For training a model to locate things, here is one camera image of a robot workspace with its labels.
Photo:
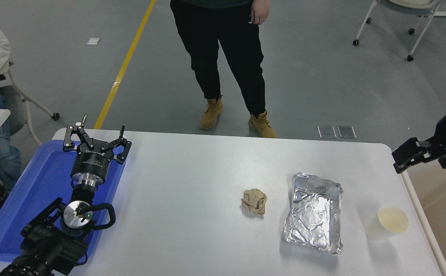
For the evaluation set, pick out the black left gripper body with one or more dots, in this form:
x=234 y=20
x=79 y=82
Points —
x=91 y=161

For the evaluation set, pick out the white paper cup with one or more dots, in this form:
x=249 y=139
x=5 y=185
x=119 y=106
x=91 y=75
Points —
x=393 y=220

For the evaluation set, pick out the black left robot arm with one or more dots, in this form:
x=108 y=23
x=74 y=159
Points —
x=46 y=245

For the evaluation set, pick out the standing person's hand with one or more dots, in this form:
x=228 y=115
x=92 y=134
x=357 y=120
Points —
x=260 y=11

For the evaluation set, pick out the blue plastic tray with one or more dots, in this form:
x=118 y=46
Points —
x=35 y=191

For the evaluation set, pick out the grey chair with white legs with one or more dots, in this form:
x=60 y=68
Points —
x=18 y=103

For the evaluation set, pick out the white paper scrap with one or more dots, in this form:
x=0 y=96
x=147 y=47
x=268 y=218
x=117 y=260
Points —
x=93 y=40

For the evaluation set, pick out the crumpled tan paper ball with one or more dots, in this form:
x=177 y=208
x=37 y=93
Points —
x=254 y=200

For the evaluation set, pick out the standing person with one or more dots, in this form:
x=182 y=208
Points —
x=223 y=46

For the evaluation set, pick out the silver foil tray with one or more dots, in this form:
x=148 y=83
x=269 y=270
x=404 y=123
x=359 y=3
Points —
x=313 y=214

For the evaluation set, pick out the clear floor plate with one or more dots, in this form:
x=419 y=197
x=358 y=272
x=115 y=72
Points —
x=327 y=131
x=346 y=132

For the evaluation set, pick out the white wheeled chair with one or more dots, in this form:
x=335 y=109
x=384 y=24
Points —
x=418 y=23

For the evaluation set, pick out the large pale bin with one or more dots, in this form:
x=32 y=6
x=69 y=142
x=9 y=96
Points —
x=445 y=214

